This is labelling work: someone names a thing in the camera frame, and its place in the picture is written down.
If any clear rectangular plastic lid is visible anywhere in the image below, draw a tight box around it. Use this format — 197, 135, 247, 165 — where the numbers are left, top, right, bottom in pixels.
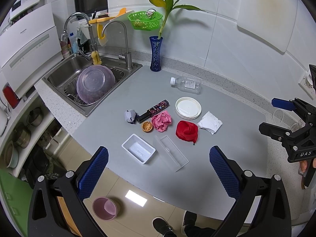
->
153, 135, 189, 172

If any white napkin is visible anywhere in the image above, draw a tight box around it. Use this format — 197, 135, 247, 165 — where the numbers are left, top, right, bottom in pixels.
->
197, 111, 222, 135

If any white plastic tray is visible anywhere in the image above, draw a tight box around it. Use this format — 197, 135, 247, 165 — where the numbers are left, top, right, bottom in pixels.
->
122, 134, 156, 164

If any red cloth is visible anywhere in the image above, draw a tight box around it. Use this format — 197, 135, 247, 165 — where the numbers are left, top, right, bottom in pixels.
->
176, 120, 198, 144

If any grey sock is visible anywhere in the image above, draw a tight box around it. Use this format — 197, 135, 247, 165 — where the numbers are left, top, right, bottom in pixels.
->
124, 110, 137, 124

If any black floral tube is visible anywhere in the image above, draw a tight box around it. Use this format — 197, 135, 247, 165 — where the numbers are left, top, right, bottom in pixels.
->
136, 100, 169, 123

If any white round plastic lid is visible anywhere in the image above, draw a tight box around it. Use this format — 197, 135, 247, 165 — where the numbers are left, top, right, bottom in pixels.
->
175, 97, 202, 120

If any pink paper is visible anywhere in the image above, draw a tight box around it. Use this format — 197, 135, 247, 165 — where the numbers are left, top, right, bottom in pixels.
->
151, 111, 172, 132

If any clear plastic bottle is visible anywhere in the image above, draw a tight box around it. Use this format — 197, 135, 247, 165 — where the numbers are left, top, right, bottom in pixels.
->
170, 76, 201, 94

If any pink trash bin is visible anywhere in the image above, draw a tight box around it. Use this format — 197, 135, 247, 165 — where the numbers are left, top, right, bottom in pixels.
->
92, 197, 119, 221

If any right black shoe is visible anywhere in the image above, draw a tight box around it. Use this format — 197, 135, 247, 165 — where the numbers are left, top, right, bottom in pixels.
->
181, 210, 197, 235

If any black shoe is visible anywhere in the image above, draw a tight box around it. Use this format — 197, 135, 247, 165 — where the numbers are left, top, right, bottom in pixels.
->
152, 217, 177, 237
181, 210, 197, 235

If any steel pot on shelf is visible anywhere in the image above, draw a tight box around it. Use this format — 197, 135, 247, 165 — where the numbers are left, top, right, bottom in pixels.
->
27, 107, 43, 127

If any pale green bowl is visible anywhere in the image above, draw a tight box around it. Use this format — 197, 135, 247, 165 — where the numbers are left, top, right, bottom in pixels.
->
4, 141, 19, 168

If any left black shoe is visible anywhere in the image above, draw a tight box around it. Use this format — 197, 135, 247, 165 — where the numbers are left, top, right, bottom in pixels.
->
152, 217, 177, 237

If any purple plastic basin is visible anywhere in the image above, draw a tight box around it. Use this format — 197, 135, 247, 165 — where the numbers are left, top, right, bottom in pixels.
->
77, 65, 116, 104

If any stainless steel sink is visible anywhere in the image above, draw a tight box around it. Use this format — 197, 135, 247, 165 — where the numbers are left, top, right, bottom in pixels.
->
43, 54, 142, 117

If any red kettle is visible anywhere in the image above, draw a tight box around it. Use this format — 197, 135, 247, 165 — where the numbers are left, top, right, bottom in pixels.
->
2, 84, 20, 109

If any yellow sponge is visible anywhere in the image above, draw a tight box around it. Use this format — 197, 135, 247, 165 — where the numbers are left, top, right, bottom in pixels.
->
90, 51, 102, 65

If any tall steel faucet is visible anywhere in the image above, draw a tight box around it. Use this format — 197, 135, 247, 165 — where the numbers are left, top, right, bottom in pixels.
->
101, 20, 134, 72

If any blue glass vase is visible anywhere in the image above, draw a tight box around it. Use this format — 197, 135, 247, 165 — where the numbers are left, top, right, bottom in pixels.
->
150, 36, 163, 72

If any white dishwasher appliance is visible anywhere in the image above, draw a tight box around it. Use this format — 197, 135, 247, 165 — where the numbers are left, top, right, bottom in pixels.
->
1, 3, 63, 98

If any curved chrome faucet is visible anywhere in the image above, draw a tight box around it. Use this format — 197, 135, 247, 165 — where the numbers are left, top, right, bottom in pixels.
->
60, 12, 100, 57

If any green bamboo plant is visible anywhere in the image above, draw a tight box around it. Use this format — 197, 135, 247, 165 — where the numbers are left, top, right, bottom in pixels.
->
149, 0, 205, 39

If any green plastic basket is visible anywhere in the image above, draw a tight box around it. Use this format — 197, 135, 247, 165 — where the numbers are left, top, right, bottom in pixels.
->
128, 10, 163, 31

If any wall power socket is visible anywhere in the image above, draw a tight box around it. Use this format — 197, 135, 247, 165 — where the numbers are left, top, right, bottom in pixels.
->
298, 71, 315, 99

